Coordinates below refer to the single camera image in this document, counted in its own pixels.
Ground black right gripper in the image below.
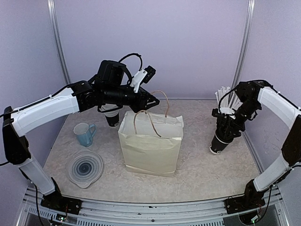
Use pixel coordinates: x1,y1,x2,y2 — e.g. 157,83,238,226
224,98,261,139

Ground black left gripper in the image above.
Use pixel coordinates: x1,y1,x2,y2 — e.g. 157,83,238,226
103,84,160,113

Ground cream paper bag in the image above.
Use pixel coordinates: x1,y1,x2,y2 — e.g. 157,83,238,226
118,110,184,178

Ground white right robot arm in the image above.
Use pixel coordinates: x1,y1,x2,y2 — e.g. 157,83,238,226
210,80,301,209

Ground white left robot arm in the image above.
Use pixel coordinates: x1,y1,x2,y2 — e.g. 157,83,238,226
2,60,159,210

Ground wrapped white straws bundle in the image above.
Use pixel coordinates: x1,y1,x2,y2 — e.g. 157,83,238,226
215,87,242,110

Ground stack of paper cups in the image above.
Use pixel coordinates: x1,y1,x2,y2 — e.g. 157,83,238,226
102,104,120,127

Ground blue glass cup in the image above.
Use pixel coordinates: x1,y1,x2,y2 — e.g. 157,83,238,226
73,122,96,147

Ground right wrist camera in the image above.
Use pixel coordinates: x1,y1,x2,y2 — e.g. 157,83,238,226
212,107,236,119

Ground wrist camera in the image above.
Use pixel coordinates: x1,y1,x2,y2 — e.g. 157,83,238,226
130,65,156,93
212,107,236,119

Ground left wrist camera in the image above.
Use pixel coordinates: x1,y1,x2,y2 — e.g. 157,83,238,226
130,65,156,93

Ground right aluminium post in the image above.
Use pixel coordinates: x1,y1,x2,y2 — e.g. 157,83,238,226
231,0,255,89

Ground aluminium post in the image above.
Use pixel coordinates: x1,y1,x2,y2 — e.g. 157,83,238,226
231,0,255,89
47,0,71,83

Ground aluminium front rail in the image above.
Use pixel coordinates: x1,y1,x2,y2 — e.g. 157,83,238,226
22,186,290,226

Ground left aluminium post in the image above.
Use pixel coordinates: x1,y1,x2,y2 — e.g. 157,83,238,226
47,0,71,83

